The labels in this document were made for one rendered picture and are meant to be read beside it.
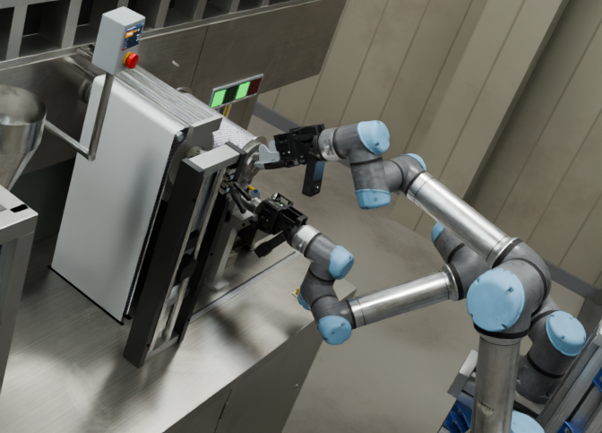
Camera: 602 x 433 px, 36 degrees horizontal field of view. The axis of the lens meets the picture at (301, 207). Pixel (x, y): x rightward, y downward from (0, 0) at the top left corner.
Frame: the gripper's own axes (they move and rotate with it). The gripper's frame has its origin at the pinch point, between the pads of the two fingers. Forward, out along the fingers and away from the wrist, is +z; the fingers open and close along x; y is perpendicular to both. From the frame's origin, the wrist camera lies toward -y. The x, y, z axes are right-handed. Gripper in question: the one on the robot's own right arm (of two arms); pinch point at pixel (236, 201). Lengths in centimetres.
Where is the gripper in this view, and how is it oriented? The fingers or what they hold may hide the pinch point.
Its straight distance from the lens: 240.8
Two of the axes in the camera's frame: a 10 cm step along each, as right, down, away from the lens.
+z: -7.8, -5.2, 3.4
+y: 3.2, -8.0, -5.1
